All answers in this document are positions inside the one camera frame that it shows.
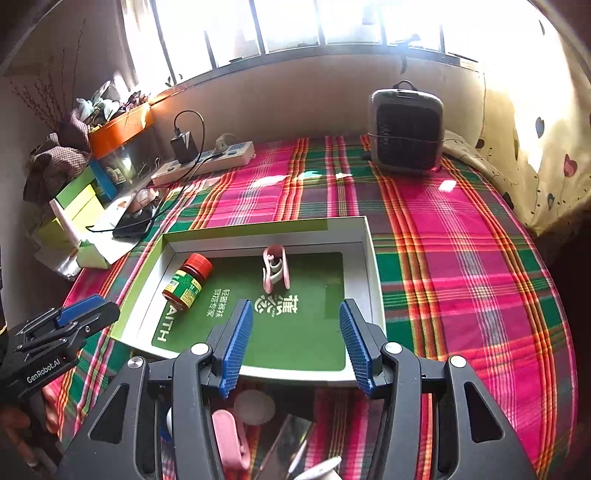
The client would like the pink folding clip long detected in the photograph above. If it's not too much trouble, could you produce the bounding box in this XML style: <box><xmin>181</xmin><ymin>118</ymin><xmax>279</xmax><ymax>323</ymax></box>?
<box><xmin>211</xmin><ymin>409</ymin><xmax>252</xmax><ymax>471</ymax></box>

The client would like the brown bottle red cap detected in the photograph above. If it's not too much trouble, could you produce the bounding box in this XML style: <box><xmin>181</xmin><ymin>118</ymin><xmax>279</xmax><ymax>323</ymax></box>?
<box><xmin>162</xmin><ymin>253</ymin><xmax>213</xmax><ymax>311</ymax></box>

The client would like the small translucent round jar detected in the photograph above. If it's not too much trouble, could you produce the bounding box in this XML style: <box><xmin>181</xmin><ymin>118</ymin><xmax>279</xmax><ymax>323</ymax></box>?
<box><xmin>233</xmin><ymin>389</ymin><xmax>276</xmax><ymax>426</ymax></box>

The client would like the pink oval clip green pad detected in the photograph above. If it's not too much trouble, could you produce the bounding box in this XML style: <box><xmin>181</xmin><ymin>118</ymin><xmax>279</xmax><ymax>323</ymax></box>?
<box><xmin>263</xmin><ymin>244</ymin><xmax>290</xmax><ymax>295</ymax></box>

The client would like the white panda round gadget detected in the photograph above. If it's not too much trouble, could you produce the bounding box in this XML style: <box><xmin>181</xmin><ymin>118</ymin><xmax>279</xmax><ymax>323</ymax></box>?
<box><xmin>294</xmin><ymin>456</ymin><xmax>342</xmax><ymax>480</ymax></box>

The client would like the person hand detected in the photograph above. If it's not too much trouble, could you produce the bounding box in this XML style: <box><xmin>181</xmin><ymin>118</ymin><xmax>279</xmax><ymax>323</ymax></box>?
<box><xmin>1</xmin><ymin>405</ymin><xmax>38</xmax><ymax>467</ymax></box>

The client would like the green crumpled paper bag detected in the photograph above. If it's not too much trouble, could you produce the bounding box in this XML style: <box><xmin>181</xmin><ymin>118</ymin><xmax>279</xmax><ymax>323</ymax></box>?
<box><xmin>76</xmin><ymin>241</ymin><xmax>111</xmax><ymax>270</ymax></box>

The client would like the yellow green box stack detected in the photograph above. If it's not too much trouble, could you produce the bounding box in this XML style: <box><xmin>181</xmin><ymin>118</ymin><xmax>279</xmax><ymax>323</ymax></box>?
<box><xmin>32</xmin><ymin>160</ymin><xmax>118</xmax><ymax>250</ymax></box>

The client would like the black smartphone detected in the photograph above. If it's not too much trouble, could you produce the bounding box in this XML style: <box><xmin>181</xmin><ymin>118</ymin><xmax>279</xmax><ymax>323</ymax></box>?
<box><xmin>112</xmin><ymin>187</ymin><xmax>167</xmax><ymax>240</ymax></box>

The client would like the plaid pink green tablecloth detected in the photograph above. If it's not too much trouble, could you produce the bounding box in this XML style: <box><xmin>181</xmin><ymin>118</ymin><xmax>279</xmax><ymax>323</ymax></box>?
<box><xmin>43</xmin><ymin>135</ymin><xmax>579</xmax><ymax>480</ymax></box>

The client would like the brown checked cloth bundle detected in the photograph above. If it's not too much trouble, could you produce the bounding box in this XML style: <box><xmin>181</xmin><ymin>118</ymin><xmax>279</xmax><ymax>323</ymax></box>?
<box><xmin>23</xmin><ymin>132</ymin><xmax>90</xmax><ymax>205</ymax></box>

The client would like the orange shelf tray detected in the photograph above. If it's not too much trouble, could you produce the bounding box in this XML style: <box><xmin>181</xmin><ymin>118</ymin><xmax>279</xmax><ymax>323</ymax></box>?
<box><xmin>88</xmin><ymin>103</ymin><xmax>153</xmax><ymax>160</ymax></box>

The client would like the white power strip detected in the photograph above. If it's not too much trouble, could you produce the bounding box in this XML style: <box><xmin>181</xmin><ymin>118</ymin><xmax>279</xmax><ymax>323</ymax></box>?
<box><xmin>151</xmin><ymin>141</ymin><xmax>256</xmax><ymax>186</ymax></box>

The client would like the green white cardboard box tray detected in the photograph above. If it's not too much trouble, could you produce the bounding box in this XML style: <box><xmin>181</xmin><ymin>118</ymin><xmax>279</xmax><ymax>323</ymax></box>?
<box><xmin>110</xmin><ymin>216</ymin><xmax>386</xmax><ymax>386</ymax></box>

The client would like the cream heart pattern curtain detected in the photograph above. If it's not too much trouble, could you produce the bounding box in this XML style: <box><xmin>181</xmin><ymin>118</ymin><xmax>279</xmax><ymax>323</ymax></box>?
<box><xmin>475</xmin><ymin>0</ymin><xmax>591</xmax><ymax>236</ymax></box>

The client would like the small grey space heater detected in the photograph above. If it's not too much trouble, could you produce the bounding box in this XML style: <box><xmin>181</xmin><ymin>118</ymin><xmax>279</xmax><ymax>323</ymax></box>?
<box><xmin>368</xmin><ymin>80</ymin><xmax>444</xmax><ymax>174</ymax></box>

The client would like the black charger with cable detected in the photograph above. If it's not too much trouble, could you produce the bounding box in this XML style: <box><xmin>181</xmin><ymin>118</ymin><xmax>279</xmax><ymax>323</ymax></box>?
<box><xmin>170</xmin><ymin>109</ymin><xmax>205</xmax><ymax>165</ymax></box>

